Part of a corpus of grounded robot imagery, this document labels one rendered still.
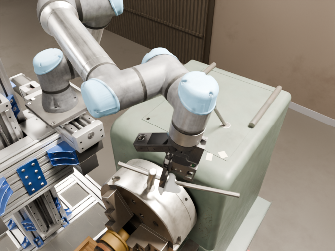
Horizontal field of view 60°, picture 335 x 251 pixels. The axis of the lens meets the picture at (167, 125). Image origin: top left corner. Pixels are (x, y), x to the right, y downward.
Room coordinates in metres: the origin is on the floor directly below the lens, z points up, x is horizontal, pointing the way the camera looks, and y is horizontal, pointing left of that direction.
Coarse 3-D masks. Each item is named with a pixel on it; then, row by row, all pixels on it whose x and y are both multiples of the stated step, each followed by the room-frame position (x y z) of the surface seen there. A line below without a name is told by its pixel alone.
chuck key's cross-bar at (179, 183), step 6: (120, 162) 0.53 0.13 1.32; (126, 168) 0.52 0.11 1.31; (132, 168) 0.52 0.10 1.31; (138, 168) 0.52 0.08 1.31; (144, 174) 0.51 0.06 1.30; (186, 186) 0.47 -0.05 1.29; (192, 186) 0.47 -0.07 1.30; (198, 186) 0.47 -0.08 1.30; (204, 186) 0.47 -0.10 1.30; (216, 192) 0.45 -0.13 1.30; (222, 192) 0.45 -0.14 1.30; (228, 192) 0.45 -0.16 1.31; (234, 192) 0.45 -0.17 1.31
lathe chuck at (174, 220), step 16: (112, 176) 0.60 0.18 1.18; (128, 176) 0.56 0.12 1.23; (144, 176) 0.55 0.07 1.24; (128, 192) 0.50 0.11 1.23; (144, 192) 0.50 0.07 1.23; (144, 208) 0.47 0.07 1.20; (160, 208) 0.46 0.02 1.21; (176, 208) 0.48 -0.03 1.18; (160, 224) 0.44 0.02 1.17; (176, 224) 0.44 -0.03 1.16; (176, 240) 0.42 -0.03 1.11
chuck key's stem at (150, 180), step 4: (152, 168) 0.52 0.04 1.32; (152, 172) 0.50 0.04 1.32; (156, 172) 0.50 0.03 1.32; (148, 176) 0.50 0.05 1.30; (152, 176) 0.50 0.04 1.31; (148, 180) 0.50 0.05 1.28; (152, 180) 0.50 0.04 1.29; (148, 184) 0.50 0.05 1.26; (152, 184) 0.50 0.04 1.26; (148, 188) 0.51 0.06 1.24
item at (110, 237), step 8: (112, 232) 0.43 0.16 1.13; (120, 232) 0.44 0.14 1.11; (104, 240) 0.41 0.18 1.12; (112, 240) 0.41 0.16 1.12; (120, 240) 0.41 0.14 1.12; (96, 248) 0.39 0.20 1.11; (104, 248) 0.39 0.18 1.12; (112, 248) 0.39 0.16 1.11; (120, 248) 0.40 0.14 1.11; (128, 248) 0.40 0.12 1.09
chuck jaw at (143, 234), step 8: (144, 224) 0.48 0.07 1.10; (136, 232) 0.45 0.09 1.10; (144, 232) 0.45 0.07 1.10; (152, 232) 0.45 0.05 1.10; (128, 240) 0.42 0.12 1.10; (136, 240) 0.42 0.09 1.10; (144, 240) 0.42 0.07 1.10; (152, 240) 0.42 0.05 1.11; (160, 240) 0.42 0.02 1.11; (168, 240) 0.42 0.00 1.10; (136, 248) 0.41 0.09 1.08; (144, 248) 0.40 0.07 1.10; (152, 248) 0.40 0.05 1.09; (160, 248) 0.39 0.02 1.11
